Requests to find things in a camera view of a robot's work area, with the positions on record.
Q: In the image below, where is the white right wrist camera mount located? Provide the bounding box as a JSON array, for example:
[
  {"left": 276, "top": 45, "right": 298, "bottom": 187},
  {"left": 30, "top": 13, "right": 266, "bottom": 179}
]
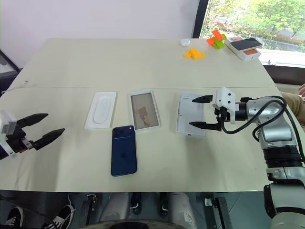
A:
[{"left": 212, "top": 87, "right": 240, "bottom": 125}]

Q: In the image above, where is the orange toy block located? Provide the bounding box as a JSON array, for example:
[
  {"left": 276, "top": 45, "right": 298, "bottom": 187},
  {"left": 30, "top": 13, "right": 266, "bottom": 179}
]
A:
[{"left": 206, "top": 29, "right": 222, "bottom": 46}]

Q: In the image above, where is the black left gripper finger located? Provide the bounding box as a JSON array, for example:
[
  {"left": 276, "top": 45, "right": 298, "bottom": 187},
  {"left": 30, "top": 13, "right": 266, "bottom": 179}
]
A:
[
  {"left": 32, "top": 128, "right": 66, "bottom": 151},
  {"left": 18, "top": 113, "right": 50, "bottom": 129}
]

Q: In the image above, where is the green toy block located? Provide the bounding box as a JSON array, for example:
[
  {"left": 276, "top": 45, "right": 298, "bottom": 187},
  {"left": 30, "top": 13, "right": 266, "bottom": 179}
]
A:
[{"left": 213, "top": 33, "right": 227, "bottom": 50}]

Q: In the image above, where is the white flat phone box tray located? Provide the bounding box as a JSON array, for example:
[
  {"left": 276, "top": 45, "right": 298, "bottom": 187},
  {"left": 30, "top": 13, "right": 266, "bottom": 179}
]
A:
[{"left": 175, "top": 92, "right": 206, "bottom": 139}]

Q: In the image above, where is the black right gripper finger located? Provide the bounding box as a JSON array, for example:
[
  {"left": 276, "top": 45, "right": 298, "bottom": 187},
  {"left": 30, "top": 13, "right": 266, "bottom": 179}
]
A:
[
  {"left": 192, "top": 94, "right": 214, "bottom": 104},
  {"left": 188, "top": 121, "right": 222, "bottom": 132}
]

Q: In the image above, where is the dark-screen smartphone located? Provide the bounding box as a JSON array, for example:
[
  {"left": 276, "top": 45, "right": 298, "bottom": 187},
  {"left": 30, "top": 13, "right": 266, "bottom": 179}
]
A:
[{"left": 230, "top": 37, "right": 258, "bottom": 52}]

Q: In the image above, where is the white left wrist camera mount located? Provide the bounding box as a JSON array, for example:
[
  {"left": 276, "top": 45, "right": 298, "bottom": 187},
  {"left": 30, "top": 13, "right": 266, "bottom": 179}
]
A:
[{"left": 0, "top": 109, "right": 19, "bottom": 158}]

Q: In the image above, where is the white box with orange print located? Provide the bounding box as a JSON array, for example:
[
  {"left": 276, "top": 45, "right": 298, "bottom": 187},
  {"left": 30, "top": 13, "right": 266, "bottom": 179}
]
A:
[{"left": 224, "top": 36, "right": 263, "bottom": 62}]

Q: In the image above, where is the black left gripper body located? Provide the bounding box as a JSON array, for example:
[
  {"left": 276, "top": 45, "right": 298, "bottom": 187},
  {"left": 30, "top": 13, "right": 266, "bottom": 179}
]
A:
[{"left": 6, "top": 120, "right": 37, "bottom": 155}]

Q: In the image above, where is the yellow toy block stack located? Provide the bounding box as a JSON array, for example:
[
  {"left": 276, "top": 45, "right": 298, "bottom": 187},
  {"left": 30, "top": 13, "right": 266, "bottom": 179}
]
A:
[{"left": 183, "top": 47, "right": 206, "bottom": 62}]

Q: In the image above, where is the grey rounded leg shape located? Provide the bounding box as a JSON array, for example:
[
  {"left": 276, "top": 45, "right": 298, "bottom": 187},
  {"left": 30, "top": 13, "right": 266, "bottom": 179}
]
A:
[
  {"left": 166, "top": 192, "right": 195, "bottom": 225},
  {"left": 98, "top": 192, "right": 131, "bottom": 225}
]

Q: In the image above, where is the black white sneaker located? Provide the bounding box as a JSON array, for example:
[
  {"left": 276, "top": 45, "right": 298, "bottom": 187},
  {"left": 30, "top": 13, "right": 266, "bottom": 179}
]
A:
[
  {"left": 46, "top": 192, "right": 77, "bottom": 229},
  {"left": 4, "top": 206, "right": 25, "bottom": 229}
]

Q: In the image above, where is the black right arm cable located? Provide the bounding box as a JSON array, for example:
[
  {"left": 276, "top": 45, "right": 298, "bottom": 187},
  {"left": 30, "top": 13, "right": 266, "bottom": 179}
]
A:
[{"left": 221, "top": 96, "right": 305, "bottom": 165}]

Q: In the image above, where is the dark cabinet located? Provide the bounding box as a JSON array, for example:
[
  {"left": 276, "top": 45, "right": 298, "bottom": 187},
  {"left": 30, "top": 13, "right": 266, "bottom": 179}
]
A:
[{"left": 0, "top": 48, "right": 25, "bottom": 96}]

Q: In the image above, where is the black table clamp bracket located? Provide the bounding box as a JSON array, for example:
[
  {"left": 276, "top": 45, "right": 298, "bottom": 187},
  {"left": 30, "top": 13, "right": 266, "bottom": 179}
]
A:
[
  {"left": 81, "top": 193, "right": 98, "bottom": 216},
  {"left": 203, "top": 196, "right": 231, "bottom": 229}
]

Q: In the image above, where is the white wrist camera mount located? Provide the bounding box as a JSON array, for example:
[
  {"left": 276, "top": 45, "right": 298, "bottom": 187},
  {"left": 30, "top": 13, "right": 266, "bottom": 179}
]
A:
[
  {"left": 212, "top": 87, "right": 240, "bottom": 125},
  {"left": 0, "top": 109, "right": 19, "bottom": 158}
]

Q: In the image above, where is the dark blue smartphone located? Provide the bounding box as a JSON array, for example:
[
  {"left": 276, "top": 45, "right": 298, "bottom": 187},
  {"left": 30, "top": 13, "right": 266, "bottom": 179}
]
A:
[{"left": 110, "top": 125, "right": 139, "bottom": 177}]

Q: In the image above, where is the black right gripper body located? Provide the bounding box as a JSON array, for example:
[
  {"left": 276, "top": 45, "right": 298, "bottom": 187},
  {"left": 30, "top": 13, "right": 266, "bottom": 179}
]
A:
[{"left": 213, "top": 106, "right": 234, "bottom": 132}]

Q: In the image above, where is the black window pillar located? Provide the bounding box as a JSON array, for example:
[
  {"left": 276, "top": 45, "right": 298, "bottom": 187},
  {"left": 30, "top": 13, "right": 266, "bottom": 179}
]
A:
[{"left": 191, "top": 0, "right": 211, "bottom": 39}]

